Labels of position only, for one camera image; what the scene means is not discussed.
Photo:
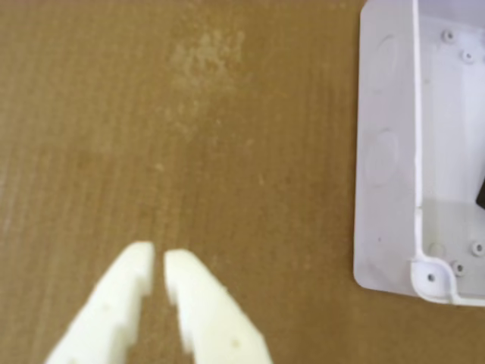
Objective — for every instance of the black rectangular block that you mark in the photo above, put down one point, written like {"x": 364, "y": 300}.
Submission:
{"x": 481, "y": 193}

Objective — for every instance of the pale lilac plastic box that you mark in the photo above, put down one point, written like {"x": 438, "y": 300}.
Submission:
{"x": 386, "y": 170}

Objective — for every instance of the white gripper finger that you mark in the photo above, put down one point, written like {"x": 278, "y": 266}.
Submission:
{"x": 212, "y": 314}
{"x": 106, "y": 311}

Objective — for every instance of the brown cardboard sheet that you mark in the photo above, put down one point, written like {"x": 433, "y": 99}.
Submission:
{"x": 189, "y": 132}

